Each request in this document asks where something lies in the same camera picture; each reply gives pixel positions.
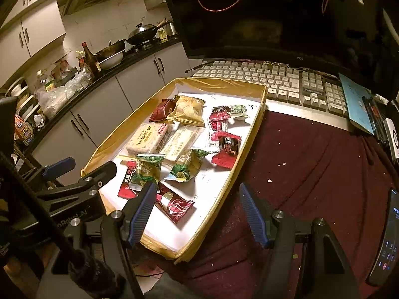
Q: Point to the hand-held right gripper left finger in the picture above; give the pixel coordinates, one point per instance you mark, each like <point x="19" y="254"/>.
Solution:
<point x="140" y="215"/>

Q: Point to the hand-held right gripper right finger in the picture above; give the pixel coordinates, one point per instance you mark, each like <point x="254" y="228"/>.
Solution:
<point x="254" y="215"/>

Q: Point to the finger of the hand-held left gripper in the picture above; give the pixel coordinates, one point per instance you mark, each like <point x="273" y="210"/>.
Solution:
<point x="99" y="173"/>
<point x="59" y="166"/>

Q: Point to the red and black snack packet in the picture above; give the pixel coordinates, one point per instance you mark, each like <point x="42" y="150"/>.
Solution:
<point x="229" y="143"/>
<point x="223" y="160"/>
<point x="126" y="182"/>

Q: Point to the dark red white-circle snack packet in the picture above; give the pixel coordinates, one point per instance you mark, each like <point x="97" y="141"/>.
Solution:
<point x="174" y="205"/>

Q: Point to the cardboard tray with yellow tape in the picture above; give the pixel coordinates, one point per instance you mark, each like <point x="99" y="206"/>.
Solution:
<point x="218" y="190"/>

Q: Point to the large beige cake packet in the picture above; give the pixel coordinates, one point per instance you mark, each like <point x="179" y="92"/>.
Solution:
<point x="146" y="140"/>

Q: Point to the long beige snack packet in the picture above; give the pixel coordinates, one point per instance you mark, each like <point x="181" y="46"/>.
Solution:
<point x="182" y="143"/>

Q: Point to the red and white snack packet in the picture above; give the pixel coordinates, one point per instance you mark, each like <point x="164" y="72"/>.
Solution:
<point x="213" y="127"/>

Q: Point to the small red snack packet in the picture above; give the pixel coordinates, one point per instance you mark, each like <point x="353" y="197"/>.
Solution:
<point x="219" y="113"/>

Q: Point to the gold snack packet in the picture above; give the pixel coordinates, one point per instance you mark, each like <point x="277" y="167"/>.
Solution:
<point x="187" y="110"/>

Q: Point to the orange printed bag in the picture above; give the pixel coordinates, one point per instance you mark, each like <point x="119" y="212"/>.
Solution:
<point x="23" y="129"/>

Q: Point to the clear plastic bags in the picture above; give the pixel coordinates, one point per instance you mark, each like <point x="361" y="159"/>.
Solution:
<point x="54" y="98"/>

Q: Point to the maroon table cloth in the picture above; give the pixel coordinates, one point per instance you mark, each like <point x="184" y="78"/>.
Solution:
<point x="311" y="168"/>

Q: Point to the dish rack with bowls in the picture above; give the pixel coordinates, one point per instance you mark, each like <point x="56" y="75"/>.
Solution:
<point x="18" y="96"/>

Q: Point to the clear plastic bottle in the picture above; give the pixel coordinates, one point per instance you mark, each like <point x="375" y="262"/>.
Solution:
<point x="42" y="82"/>

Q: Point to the black kitchen counter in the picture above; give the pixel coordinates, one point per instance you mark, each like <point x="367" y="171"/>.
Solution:
<point x="93" y="84"/>

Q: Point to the white lower kitchen cabinets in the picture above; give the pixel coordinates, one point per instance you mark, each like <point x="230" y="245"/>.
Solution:
<point x="131" y="87"/>

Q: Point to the white kitchen cabinets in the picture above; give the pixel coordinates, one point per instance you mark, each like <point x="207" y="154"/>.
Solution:
<point x="131" y="87"/>
<point x="40" y="28"/>

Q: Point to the white bowl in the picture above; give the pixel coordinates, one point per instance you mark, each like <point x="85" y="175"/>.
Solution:
<point x="110" y="62"/>

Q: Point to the dark sauce bottle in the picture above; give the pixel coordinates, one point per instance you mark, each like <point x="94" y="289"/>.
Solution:
<point x="90" y="59"/>

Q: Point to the dark frying pan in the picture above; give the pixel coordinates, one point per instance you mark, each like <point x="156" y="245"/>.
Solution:
<point x="110" y="48"/>

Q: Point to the black smartphone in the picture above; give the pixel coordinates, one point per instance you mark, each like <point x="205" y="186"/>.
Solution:
<point x="386" y="239"/>

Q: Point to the white upper kitchen cabinets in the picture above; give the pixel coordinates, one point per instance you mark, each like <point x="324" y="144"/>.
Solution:
<point x="40" y="28"/>

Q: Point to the beige computer keyboard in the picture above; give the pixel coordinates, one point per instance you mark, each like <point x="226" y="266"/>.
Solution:
<point x="249" y="74"/>

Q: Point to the steel wok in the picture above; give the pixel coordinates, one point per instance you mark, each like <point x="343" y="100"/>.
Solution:
<point x="143" y="32"/>

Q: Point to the blue notebook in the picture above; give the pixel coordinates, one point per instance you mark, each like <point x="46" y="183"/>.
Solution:
<point x="355" y="106"/>

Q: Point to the yellow carton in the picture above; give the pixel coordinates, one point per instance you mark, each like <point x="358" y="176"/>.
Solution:
<point x="162" y="34"/>

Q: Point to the black pen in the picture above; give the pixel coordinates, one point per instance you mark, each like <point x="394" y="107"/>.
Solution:
<point x="369" y="115"/>
<point x="378" y="121"/>

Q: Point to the white electronic device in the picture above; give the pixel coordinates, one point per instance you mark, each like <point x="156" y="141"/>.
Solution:
<point x="393" y="137"/>

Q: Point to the steel pot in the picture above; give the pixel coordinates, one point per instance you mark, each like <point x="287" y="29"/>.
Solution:
<point x="170" y="28"/>

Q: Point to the black computer monitor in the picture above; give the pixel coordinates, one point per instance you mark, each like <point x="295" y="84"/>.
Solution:
<point x="265" y="15"/>

